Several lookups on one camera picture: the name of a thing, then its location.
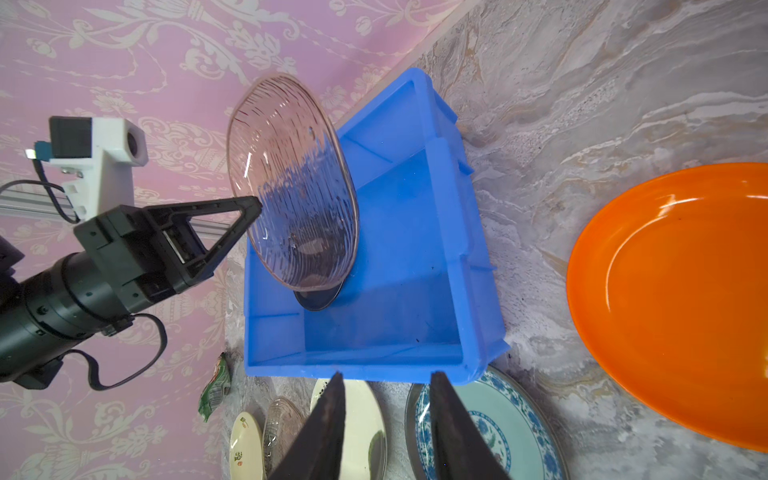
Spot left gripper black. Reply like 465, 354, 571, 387
74, 196, 262, 306

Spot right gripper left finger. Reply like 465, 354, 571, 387
269, 372, 346, 480

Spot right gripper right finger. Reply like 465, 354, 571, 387
429, 371, 509, 480

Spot teal blue patterned plate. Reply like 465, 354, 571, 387
405, 366, 569, 479

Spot black round plate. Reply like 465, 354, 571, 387
294, 283, 343, 311

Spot pink tinted glass plate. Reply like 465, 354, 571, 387
226, 74, 360, 292

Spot orange round plate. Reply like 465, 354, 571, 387
566, 163, 767, 452

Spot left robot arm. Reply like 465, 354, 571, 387
1, 196, 262, 390

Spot blue plastic bin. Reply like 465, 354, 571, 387
244, 68, 508, 385

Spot cream plate with black patch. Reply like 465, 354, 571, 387
339, 380, 388, 480

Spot brown tinted glass plate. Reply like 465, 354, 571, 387
262, 397, 305, 477

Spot yellow floral plate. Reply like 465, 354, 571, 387
229, 412, 266, 480

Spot green red snack packet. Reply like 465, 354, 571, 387
198, 353, 231, 423

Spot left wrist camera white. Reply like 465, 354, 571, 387
25, 116, 149, 220

